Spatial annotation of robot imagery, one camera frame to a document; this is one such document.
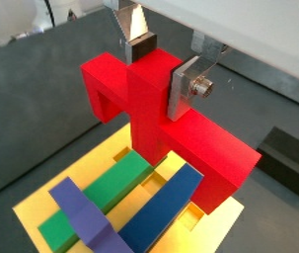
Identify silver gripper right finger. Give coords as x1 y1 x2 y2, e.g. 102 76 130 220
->
167 31 231 122

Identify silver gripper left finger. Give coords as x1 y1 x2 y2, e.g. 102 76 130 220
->
103 0 157 64

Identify red cross-shaped block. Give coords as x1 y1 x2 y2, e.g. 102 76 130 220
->
80 49 261 213

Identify yellow base board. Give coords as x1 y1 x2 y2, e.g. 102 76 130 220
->
14 126 245 253

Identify green long bar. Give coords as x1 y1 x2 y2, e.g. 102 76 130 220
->
39 150 153 253

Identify black slotted holder block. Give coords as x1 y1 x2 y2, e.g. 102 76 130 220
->
257 127 299 196

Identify blue long bar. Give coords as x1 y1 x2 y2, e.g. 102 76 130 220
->
119 164 203 253

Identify purple cross-shaped block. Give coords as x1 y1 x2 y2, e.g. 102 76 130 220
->
50 178 134 253

